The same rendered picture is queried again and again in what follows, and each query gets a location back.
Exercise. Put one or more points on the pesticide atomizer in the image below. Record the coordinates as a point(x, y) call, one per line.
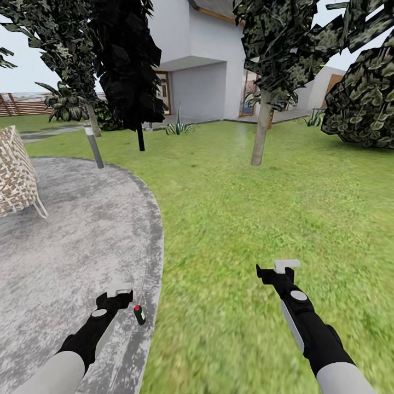
point(138, 312)

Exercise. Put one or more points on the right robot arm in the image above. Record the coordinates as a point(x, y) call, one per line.
point(333, 368)

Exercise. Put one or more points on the door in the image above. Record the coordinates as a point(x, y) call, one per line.
point(163, 92)
point(248, 87)

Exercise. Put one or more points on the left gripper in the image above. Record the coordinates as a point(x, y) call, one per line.
point(121, 301)

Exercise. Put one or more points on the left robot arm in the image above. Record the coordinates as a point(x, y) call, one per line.
point(63, 373)

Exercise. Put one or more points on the garden chair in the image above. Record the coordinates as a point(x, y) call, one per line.
point(17, 180)

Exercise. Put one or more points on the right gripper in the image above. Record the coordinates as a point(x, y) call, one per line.
point(270, 277)

